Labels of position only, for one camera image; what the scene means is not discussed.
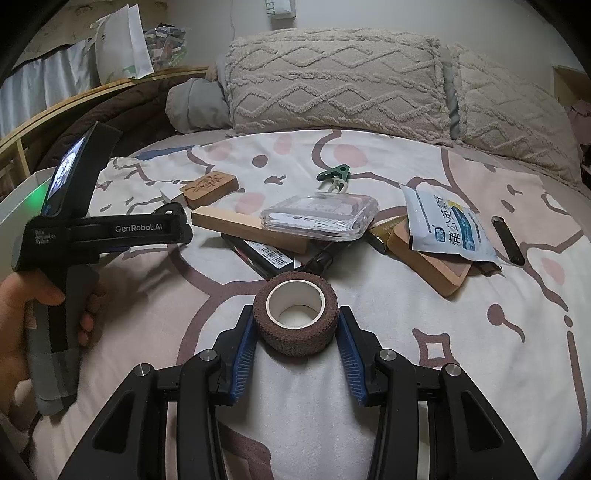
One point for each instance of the cream wall cabinet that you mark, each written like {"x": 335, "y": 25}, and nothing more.
{"x": 565, "y": 78}

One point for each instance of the printed cartoon blanket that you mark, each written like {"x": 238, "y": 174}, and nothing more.
{"x": 438, "y": 392}

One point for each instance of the white hanging bag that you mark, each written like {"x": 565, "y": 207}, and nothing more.
{"x": 280, "y": 7}

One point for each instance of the gold foil packet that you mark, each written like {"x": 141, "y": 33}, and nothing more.
{"x": 381, "y": 233}

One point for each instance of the beige cartoon valance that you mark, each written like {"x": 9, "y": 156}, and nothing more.
{"x": 55, "y": 37}

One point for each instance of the grey curtain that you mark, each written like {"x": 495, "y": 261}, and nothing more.
{"x": 51, "y": 87}

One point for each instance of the black box barcode label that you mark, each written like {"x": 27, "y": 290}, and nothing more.
{"x": 258, "y": 256}

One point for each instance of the green clip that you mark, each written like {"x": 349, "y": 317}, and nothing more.
{"x": 334, "y": 173}

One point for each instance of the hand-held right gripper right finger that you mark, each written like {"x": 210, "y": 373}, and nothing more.
{"x": 351, "y": 355}

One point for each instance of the small white block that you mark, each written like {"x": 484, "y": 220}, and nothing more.
{"x": 170, "y": 194}

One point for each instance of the black lighter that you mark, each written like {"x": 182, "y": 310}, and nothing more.
{"x": 508, "y": 240}

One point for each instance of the white tote bag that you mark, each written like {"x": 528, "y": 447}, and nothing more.
{"x": 122, "y": 46}

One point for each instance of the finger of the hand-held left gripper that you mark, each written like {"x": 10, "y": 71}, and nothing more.
{"x": 187, "y": 233}
{"x": 171, "y": 211}

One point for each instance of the white cardboard box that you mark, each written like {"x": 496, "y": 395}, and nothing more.
{"x": 18, "y": 207}

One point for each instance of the brown bandage roll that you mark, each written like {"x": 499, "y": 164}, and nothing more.
{"x": 295, "y": 337}

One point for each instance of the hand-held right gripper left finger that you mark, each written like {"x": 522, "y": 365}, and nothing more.
{"x": 242, "y": 355}

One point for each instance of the black pen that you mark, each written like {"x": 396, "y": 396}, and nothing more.
{"x": 318, "y": 258}

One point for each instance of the white sachet packet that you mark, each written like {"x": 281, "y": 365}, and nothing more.
{"x": 445, "y": 221}

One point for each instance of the long wooden block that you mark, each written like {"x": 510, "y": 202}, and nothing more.
{"x": 231, "y": 224}

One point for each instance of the engraved wooden block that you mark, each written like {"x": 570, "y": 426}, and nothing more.
{"x": 210, "y": 189}

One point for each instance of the grey cushion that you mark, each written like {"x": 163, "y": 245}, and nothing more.
{"x": 194, "y": 106}

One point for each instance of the brown folded blanket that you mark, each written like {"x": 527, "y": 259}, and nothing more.
{"x": 129, "y": 110}

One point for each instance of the clear plastic case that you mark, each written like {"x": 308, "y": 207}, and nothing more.
{"x": 318, "y": 217}

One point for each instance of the rounded wooden block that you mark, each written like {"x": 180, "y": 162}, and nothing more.
{"x": 438, "y": 272}

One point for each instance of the clear bag of packets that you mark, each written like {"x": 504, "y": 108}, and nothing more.
{"x": 166, "y": 46}

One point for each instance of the wooden bedside shelf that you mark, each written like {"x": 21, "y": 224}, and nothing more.
{"x": 55, "y": 108}

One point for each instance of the person's left hand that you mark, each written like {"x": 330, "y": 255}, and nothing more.
{"x": 14, "y": 323}

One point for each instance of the cream knitted pillow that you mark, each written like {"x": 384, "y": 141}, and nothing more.
{"x": 337, "y": 83}
{"x": 508, "y": 115}

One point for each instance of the pink clothes pile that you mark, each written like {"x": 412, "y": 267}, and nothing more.
{"x": 581, "y": 134}

